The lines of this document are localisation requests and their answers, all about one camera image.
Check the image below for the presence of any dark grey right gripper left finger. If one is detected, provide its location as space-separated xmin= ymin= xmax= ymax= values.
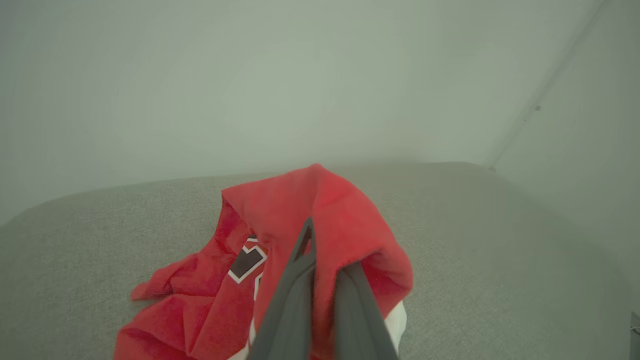
xmin=248 ymin=217 xmax=318 ymax=360

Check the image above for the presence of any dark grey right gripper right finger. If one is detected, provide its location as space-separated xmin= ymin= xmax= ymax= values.
xmin=332 ymin=261 xmax=399 ymax=360

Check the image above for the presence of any red garment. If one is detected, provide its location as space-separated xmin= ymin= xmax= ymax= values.
xmin=114 ymin=163 xmax=415 ymax=360

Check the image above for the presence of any grey fabric sofa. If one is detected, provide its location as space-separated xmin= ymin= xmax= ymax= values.
xmin=0 ymin=161 xmax=635 ymax=360

